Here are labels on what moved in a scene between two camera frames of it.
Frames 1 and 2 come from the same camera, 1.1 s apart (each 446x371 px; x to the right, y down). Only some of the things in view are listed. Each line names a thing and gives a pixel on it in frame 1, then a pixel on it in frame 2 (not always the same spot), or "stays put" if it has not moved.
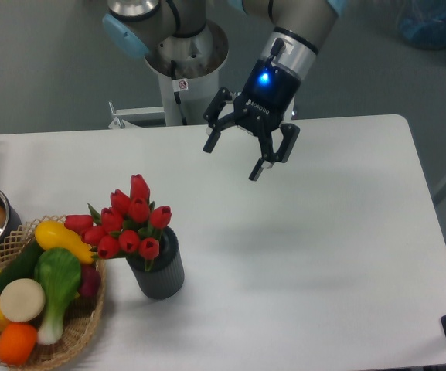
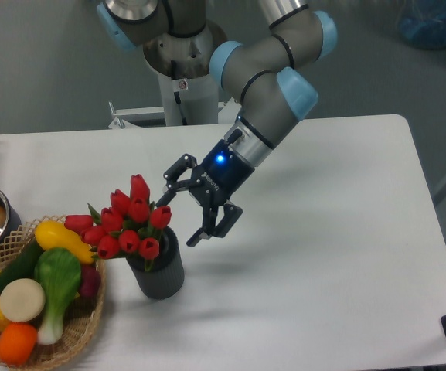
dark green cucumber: x=22 y=267 stays put
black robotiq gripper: x=269 y=93 → x=213 y=183
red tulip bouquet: x=129 y=223 stays put
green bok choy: x=57 y=273 stays put
